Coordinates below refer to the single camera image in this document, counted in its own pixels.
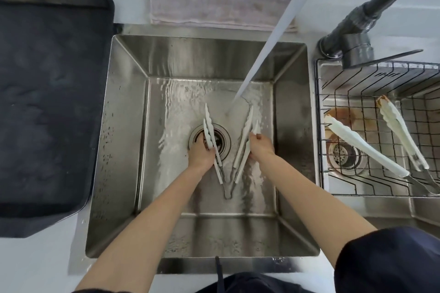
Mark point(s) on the dark grey faucet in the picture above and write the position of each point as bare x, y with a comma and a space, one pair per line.
362, 18

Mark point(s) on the dark navy shirt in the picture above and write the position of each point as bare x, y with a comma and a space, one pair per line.
395, 262

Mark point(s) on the pink folded cloth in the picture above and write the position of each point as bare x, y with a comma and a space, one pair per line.
220, 9

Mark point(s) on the large stainless steel sink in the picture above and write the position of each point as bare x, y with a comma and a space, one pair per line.
120, 138

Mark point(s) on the running water stream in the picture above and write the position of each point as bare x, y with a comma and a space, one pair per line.
261, 59

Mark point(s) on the round sink drain strainer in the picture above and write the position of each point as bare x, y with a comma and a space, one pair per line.
223, 138

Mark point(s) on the small sink drain strainer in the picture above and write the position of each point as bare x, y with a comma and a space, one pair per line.
343, 159

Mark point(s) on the black drying tray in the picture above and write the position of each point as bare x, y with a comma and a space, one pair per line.
51, 104

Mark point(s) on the white tongs with stained tip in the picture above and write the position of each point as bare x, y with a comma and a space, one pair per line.
400, 129

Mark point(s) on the person's right hand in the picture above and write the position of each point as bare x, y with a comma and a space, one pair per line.
263, 147

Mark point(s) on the small stainless steel sink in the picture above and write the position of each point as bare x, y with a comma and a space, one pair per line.
426, 208

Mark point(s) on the person's right forearm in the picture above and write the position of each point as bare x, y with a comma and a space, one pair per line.
309, 200

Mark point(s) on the person's left fingers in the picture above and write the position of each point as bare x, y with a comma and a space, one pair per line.
208, 151

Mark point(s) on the person's right fingers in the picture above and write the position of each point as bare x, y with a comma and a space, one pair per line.
254, 140

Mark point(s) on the white plastic tongs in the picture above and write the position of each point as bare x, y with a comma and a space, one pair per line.
244, 145

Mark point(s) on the person's left hand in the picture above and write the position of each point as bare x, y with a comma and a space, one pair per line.
199, 155

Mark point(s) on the person's left forearm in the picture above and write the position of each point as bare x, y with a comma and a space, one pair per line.
147, 227

